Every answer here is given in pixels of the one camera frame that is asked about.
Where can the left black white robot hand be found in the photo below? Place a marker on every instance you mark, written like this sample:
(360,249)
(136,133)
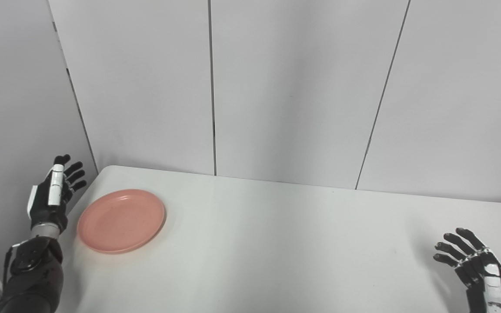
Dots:
(52,195)

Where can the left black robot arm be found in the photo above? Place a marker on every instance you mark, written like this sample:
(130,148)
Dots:
(33,271)

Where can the pink round plate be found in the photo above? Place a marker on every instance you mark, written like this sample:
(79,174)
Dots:
(121,220)

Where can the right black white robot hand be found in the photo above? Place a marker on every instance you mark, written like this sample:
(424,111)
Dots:
(481,271)

